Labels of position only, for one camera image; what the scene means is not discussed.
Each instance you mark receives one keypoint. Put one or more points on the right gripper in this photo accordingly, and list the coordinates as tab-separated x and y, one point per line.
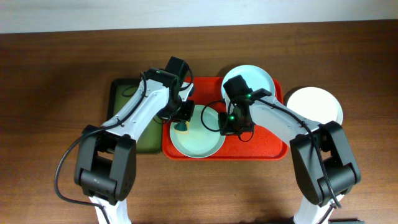
221	119

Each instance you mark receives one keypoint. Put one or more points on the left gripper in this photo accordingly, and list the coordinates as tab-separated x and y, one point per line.
183	111

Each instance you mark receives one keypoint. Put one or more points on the green yellow sponge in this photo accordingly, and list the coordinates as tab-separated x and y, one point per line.
181	127

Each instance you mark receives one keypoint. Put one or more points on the light green plate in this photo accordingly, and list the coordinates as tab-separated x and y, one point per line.
197	141

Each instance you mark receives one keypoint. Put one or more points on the light blue plate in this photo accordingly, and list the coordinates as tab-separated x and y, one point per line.
255	78

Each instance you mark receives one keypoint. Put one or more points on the white plate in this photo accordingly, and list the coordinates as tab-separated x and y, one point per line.
315	104

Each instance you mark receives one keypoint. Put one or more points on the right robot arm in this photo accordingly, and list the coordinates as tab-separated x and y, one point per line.
324	164

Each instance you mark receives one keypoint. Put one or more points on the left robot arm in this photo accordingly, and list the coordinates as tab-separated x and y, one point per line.
106	162

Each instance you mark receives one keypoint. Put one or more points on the red plastic tray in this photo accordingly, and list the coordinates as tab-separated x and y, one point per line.
264	146

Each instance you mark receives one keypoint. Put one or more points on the dark green tray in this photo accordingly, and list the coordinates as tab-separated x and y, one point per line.
150	141

